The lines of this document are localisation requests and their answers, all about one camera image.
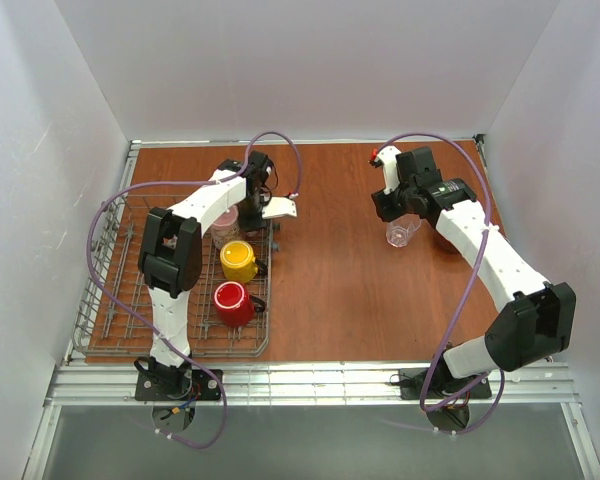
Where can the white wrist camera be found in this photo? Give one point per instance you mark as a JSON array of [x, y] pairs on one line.
[[386, 159], [278, 207]]

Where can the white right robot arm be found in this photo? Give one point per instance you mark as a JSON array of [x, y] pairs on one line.
[[535, 316]]

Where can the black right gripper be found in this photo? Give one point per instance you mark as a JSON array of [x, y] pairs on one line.
[[390, 208]]

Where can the dark red mug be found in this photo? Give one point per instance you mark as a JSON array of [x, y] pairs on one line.
[[443, 244]]

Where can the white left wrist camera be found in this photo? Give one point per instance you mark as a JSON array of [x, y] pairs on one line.
[[278, 207]]

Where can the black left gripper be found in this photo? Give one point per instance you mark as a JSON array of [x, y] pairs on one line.
[[252, 220]]

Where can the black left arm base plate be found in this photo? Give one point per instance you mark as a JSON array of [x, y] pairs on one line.
[[196, 385]]

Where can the aluminium frame rail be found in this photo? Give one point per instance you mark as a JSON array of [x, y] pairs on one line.
[[300, 384]]

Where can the yellow mug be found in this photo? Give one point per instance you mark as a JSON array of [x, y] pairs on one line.
[[239, 262]]

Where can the pink ghost pattern mug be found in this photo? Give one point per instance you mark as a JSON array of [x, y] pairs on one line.
[[226, 228]]

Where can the bright red mug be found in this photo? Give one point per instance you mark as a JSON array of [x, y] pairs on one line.
[[235, 306]]

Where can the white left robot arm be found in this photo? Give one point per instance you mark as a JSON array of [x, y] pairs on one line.
[[171, 260]]

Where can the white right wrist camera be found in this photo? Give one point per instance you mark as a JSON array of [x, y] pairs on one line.
[[386, 159]]

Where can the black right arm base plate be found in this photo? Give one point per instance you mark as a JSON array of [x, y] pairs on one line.
[[410, 382]]

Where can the clear glass cup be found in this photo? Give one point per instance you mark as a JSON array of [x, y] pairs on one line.
[[401, 231]]

